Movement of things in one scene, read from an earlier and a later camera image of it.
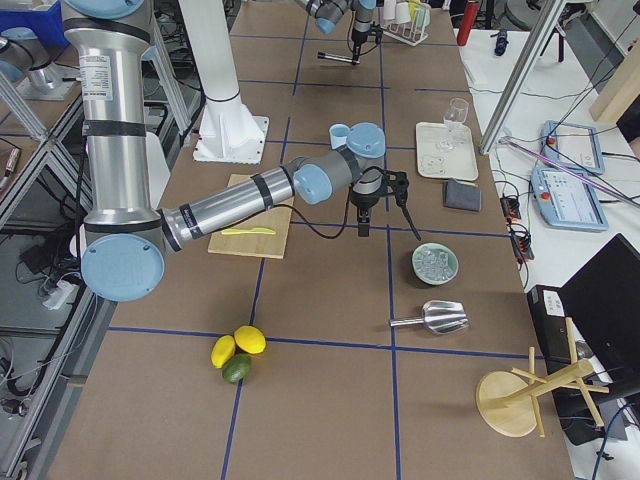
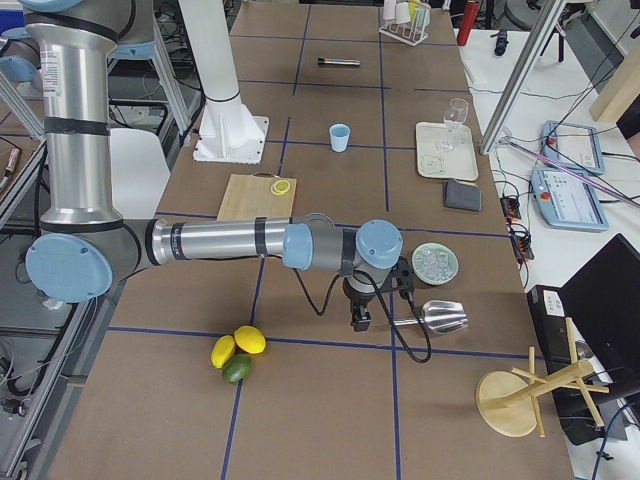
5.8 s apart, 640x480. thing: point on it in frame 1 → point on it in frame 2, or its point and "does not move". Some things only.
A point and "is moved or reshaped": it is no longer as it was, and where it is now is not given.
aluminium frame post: [521, 77] does not move
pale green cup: [423, 15] does not move
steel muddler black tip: [324, 55] is moved or reshaped
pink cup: [389, 9] does not move
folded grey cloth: [462, 196] does not move
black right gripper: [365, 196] → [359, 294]
